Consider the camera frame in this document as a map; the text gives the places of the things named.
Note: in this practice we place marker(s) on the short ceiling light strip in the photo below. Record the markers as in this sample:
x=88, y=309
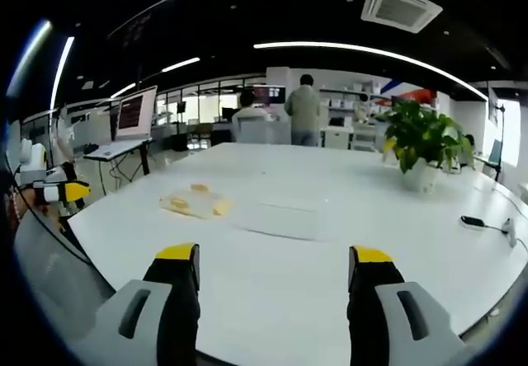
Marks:
x=180, y=64

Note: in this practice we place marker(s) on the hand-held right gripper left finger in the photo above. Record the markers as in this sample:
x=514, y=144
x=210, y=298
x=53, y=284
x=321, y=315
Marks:
x=173, y=300

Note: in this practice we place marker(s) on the black tripod stand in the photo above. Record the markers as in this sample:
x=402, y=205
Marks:
x=500, y=139

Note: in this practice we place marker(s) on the white storage shelves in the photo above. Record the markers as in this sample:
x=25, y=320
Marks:
x=350, y=118

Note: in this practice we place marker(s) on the black phone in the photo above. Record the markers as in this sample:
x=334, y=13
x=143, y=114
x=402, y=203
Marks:
x=472, y=221

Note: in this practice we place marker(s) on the long ceiling light strip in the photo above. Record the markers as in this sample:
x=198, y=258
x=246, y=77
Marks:
x=371, y=53

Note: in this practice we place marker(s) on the green potted plant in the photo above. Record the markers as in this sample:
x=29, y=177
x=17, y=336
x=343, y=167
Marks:
x=425, y=133

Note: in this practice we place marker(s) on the white ceiling air vent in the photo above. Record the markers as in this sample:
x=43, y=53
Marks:
x=400, y=8

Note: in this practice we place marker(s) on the grey mesh chair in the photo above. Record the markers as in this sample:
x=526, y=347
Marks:
x=53, y=267

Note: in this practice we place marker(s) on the white plant pot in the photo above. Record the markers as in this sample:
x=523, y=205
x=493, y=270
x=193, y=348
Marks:
x=420, y=176

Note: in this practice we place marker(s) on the white folding table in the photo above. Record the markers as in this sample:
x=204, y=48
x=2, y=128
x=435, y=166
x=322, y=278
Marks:
x=113, y=149

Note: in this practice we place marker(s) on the clear plastic bag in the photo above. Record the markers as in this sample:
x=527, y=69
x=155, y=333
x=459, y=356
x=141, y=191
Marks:
x=198, y=202

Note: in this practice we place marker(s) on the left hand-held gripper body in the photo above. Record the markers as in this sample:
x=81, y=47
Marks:
x=32, y=160

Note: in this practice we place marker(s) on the dark wall monitor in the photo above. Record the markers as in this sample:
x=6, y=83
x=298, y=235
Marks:
x=269, y=95

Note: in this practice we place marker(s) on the large white display screen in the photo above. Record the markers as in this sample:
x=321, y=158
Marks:
x=134, y=114

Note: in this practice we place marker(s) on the small white device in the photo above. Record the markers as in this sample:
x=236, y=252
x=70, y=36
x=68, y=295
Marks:
x=510, y=231

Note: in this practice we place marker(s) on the yellow plastic buckle part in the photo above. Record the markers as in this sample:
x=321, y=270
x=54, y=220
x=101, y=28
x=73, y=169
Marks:
x=180, y=204

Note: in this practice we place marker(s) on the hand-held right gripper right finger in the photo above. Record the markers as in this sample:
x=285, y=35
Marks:
x=373, y=300

